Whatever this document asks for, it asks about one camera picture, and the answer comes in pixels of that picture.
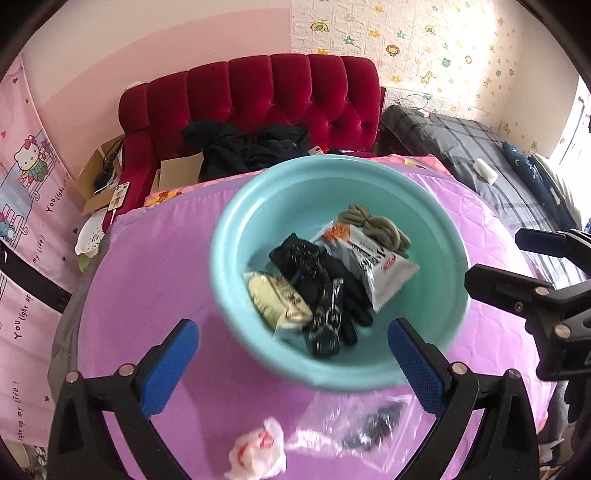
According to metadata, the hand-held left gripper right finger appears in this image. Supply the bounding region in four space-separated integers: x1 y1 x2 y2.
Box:
388 318 541 480

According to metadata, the red tufted sofa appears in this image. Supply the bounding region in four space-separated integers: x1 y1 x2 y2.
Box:
117 53 384 217

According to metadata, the white perforated bowl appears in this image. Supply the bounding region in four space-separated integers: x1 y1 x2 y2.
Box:
75 208 112 257

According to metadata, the grey plaid bedsheet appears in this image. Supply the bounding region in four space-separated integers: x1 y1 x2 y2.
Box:
381 105 591 282

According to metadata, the teal plastic basin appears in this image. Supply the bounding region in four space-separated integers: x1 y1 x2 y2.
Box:
210 156 472 387

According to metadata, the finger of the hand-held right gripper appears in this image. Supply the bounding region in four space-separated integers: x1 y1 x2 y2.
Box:
515 227 591 259
464 264 591 341

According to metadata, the silver snack packet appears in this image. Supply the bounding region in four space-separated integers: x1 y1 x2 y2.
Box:
311 220 420 311

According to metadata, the open cardboard box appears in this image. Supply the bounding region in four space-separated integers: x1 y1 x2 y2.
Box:
76 136 125 215

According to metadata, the beige pillow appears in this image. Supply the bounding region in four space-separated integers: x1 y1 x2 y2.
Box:
531 152 587 217

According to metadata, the black cloth piece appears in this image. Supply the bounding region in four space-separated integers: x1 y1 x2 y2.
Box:
344 401 404 450

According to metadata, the black glove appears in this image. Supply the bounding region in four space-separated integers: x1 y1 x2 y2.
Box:
269 233 374 347

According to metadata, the grey bedding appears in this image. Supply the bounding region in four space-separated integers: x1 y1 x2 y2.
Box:
46 231 112 384

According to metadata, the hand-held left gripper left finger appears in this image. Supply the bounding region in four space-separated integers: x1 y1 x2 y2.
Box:
46 318 200 480

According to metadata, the black clothes pile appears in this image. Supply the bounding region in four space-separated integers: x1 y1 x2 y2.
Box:
181 121 310 183

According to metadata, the navy pillow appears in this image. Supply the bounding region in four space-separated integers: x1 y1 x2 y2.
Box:
501 141 583 227

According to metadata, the beige packet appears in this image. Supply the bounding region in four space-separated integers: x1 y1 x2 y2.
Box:
243 271 315 340

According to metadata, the clear zip bag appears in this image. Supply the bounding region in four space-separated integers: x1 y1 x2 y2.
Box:
284 390 437 467

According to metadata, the white roll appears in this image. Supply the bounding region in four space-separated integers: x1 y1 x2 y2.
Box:
473 158 498 185

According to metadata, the flat cardboard box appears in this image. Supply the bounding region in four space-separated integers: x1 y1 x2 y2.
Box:
152 151 204 192

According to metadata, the pink printed wall cloth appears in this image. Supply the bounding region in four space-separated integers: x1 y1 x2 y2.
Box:
0 60 84 444

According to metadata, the olive cord bundle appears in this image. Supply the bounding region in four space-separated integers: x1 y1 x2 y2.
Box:
338 204 411 259

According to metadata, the crumpled white plastic bag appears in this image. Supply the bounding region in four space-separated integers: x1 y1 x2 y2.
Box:
225 418 286 479

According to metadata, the purple quilted mat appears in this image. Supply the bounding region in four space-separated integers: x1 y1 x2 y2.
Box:
76 161 561 480

